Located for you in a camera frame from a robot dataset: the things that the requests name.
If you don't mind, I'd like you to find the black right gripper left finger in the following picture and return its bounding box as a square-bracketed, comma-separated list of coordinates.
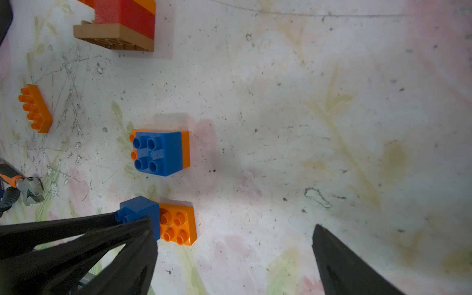
[77, 231, 157, 295]

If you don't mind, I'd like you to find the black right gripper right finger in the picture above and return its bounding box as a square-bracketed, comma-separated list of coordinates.
[312, 224, 404, 295]

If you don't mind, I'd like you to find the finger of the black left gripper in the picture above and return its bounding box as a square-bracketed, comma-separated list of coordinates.
[1, 213, 119, 259]
[1, 218, 152, 295]

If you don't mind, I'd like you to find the blue square lego brick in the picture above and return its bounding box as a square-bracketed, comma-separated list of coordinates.
[114, 196, 161, 241]

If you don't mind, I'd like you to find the tan 2x4 lego plate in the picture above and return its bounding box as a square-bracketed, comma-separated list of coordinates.
[73, 21, 154, 52]

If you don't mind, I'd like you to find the red square lego brick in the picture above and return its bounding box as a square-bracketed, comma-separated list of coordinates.
[94, 0, 156, 39]

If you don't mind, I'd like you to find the orange 2x4 lego plate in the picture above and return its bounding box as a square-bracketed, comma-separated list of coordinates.
[78, 0, 156, 14]

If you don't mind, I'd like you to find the small orange lego brick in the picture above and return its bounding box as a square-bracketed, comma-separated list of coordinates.
[18, 84, 53, 134]

